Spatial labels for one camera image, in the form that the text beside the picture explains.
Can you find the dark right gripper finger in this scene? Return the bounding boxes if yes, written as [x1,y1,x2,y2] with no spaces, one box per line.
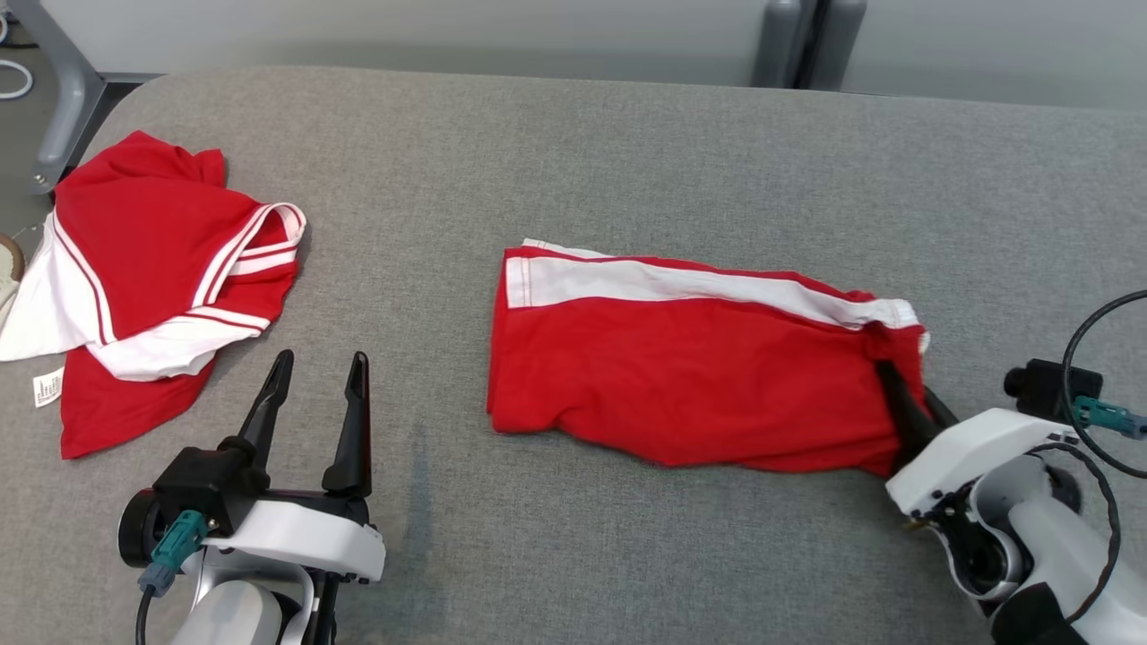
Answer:
[874,360,942,471]
[923,387,960,431]

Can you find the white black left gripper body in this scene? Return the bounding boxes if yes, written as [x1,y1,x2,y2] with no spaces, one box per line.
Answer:
[202,491,386,583]

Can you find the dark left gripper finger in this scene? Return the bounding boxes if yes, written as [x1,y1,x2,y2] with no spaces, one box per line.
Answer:
[218,349,295,489]
[323,351,372,498]

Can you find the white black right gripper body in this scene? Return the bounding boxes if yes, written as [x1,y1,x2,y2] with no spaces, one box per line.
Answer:
[885,408,1081,519]

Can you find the red shorts with white stripe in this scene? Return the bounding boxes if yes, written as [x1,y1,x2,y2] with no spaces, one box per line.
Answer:
[487,238,931,477]

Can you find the red white basketball jersey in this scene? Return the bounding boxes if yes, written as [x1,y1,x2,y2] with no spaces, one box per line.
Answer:
[0,131,307,460]

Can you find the white plastic laundry basket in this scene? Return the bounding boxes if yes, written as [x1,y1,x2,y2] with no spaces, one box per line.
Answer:
[0,231,26,310]

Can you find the grey metal table leg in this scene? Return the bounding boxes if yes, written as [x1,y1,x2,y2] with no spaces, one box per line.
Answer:
[4,0,162,194]

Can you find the teal left cable connector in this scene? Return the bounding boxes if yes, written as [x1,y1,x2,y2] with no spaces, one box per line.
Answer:
[137,509,209,597]

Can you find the teal cable connector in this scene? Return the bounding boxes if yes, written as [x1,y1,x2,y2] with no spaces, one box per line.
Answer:
[137,509,209,597]
[1073,396,1147,440]

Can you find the teal right cable connector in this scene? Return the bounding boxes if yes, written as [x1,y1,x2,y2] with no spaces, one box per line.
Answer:
[1073,396,1147,440]

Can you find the grey partition post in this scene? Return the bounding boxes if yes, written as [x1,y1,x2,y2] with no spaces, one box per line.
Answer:
[753,0,868,90]

